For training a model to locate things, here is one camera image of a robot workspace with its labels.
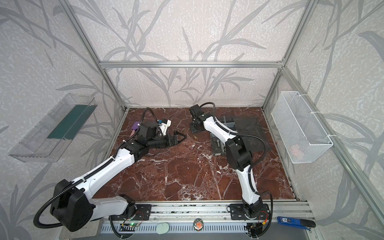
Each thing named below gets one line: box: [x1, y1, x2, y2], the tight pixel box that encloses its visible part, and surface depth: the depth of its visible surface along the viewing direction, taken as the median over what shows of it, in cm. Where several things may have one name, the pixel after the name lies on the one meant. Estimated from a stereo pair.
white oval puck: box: [156, 222, 170, 235], surface depth 69 cm
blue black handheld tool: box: [276, 216, 317, 230], surface depth 71 cm
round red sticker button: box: [193, 218, 204, 232], surface depth 72 cm
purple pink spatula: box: [130, 121, 140, 137], surface depth 110 cm
